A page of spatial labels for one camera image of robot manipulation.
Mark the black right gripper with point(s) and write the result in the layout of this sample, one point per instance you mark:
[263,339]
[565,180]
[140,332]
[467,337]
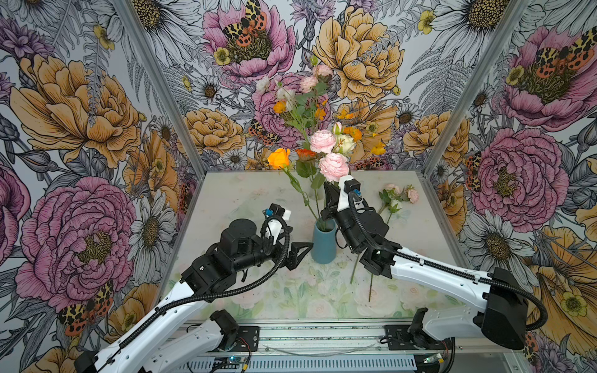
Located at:
[331,205]

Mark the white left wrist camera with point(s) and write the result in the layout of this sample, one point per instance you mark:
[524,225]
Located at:
[274,215]

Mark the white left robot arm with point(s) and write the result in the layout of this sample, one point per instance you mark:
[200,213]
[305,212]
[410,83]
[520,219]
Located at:
[149,346]

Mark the aluminium corner post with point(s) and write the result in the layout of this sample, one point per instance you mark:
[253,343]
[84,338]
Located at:
[143,47]
[502,36]

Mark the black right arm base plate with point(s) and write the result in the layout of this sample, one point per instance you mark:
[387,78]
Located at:
[398,338]

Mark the large pink peach rose stem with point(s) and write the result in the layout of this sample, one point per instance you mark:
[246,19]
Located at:
[394,197]

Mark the orange rose stem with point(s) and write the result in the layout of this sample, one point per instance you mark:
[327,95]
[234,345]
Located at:
[281,160]

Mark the orange poppy flower stem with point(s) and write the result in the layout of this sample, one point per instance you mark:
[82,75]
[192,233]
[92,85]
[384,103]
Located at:
[285,124]

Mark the tall teal cylinder vase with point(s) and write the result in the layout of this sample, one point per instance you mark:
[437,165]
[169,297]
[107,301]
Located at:
[324,242]

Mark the orange leafy flower stem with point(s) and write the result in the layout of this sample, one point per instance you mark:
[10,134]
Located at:
[307,167]

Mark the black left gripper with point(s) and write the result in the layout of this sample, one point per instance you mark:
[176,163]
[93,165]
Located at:
[292,259]

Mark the two pink carnations stem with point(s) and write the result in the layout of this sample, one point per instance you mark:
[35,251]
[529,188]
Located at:
[332,165]

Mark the aluminium left corner post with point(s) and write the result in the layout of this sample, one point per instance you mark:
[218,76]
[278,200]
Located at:
[143,47]

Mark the clear ribbed glass vase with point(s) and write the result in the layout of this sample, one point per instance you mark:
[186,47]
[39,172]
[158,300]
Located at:
[316,194]

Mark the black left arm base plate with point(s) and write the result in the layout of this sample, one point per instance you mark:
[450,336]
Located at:
[244,339]

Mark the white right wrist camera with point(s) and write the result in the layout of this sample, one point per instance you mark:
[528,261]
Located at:
[347,185]

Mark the aluminium right corner post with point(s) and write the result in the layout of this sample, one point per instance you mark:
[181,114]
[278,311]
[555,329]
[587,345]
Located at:
[502,36]

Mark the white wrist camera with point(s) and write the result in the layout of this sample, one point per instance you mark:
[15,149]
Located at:
[347,185]
[274,215]

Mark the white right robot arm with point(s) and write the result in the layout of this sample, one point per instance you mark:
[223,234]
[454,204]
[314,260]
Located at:
[493,304]

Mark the green circuit board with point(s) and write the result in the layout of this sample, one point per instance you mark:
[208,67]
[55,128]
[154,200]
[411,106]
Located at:
[233,362]

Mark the aluminium front frame rail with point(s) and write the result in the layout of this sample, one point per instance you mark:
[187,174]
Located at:
[353,346]

